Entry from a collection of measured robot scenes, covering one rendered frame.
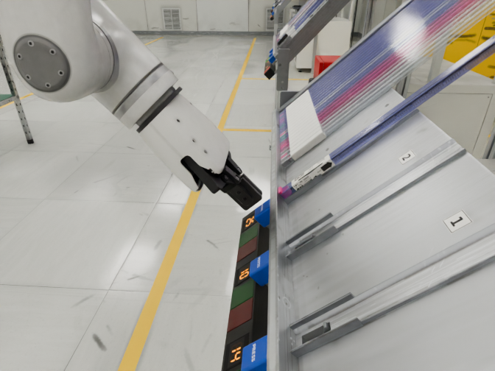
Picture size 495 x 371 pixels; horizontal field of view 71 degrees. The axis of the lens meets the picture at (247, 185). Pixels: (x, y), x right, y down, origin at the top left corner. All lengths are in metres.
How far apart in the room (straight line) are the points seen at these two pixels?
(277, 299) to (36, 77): 0.28
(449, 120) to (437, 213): 1.50
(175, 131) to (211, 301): 0.98
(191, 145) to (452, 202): 0.26
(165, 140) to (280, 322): 0.23
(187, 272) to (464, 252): 1.23
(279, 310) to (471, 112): 1.60
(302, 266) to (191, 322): 0.93
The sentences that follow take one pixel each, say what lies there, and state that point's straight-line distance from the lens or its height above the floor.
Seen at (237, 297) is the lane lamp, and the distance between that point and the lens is 0.43.
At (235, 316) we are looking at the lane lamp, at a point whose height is 0.65.
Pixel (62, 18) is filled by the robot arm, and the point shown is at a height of 0.95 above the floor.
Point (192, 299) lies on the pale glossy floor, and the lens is 1.32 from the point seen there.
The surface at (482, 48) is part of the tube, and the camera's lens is 0.46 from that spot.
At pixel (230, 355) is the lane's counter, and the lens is 0.38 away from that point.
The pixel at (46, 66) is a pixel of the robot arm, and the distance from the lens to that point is 0.35.
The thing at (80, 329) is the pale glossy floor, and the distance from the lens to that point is 1.35.
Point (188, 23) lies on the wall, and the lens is 9.14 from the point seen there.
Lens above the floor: 0.97
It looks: 29 degrees down
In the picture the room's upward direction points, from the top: straight up
